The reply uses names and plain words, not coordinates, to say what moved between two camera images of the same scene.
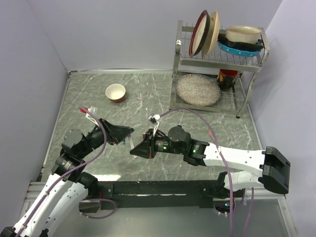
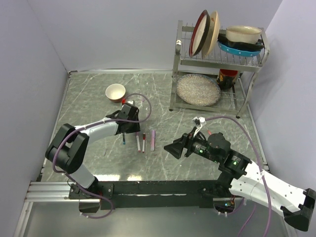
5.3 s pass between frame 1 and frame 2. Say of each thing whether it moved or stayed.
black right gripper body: moved
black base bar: stayed
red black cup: stayed
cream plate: stayed
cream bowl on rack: stayed
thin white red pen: moved
